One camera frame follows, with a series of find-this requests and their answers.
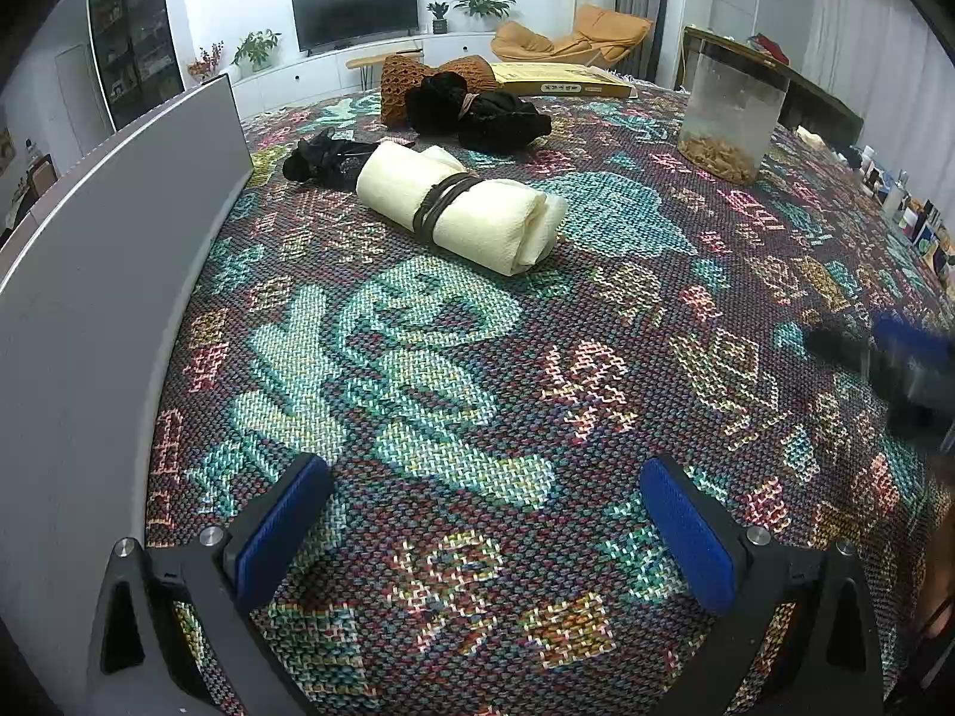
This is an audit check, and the white television cabinet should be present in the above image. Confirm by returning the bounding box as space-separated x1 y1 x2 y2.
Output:
222 30 510 121

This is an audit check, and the black cloth bundle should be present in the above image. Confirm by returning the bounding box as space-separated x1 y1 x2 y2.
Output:
405 70 554 156

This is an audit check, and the dark glass display cabinet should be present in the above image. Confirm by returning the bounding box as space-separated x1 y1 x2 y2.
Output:
87 0 184 132

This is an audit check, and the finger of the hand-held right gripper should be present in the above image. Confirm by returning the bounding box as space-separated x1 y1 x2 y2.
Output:
806 311 955 435

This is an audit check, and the small black cloth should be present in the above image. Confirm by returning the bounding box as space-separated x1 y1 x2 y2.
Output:
282 129 416 187

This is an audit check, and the grey partition board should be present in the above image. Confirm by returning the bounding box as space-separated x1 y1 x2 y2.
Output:
0 75 255 716

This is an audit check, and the flat yellow cardboard box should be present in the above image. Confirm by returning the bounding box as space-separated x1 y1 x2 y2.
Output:
488 61 640 100

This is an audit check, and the wooden desk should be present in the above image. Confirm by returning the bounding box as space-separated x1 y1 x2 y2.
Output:
681 24 867 152

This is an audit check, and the wooden coffee table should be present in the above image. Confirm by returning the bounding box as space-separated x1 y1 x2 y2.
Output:
345 47 428 92

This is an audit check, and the colourful patterned woven blanket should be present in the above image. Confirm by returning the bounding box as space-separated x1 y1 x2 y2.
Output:
144 81 955 716

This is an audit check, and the orange lounge chair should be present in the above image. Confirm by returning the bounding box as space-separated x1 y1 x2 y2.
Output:
492 4 655 70

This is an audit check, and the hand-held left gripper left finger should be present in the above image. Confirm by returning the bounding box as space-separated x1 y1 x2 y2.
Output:
85 452 335 716

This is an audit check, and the cream rolled towel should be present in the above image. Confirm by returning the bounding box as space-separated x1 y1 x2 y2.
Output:
356 141 570 279

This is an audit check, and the green leafy potted plant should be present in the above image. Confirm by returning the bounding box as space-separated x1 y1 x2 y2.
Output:
230 29 283 70

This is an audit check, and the clear plastic jar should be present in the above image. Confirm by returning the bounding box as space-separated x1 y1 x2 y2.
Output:
676 40 791 187

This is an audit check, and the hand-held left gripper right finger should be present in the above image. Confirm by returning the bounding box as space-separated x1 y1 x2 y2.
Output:
640 455 886 716

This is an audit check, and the brown knitted cloth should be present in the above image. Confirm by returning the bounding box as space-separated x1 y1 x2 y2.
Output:
380 52 498 125

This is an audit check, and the black flat television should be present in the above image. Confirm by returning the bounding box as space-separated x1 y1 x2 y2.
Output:
291 0 420 57

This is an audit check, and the red flower bouquet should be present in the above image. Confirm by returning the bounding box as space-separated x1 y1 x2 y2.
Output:
186 41 226 85

